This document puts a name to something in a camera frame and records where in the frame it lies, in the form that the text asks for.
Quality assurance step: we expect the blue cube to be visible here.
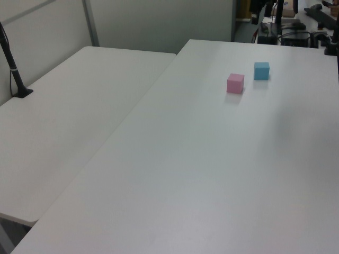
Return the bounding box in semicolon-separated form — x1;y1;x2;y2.
254;62;271;80

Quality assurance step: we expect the black clamp camera mount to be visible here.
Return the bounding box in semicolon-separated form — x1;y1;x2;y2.
324;26;339;56

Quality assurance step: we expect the pink cube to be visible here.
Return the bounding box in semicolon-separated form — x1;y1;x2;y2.
226;73;245;94

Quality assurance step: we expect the black hanging device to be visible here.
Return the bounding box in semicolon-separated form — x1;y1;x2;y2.
248;0;273;25

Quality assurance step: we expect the black camera stand pole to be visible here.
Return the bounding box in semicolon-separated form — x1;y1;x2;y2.
0;21;34;99

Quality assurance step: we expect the dark keyboard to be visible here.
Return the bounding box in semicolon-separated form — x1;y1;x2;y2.
304;4;339;30

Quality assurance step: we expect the grey partition frame post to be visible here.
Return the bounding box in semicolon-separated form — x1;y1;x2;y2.
81;0;100;47

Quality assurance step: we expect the black electronics box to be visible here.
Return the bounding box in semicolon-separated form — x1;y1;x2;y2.
281;31;311;48

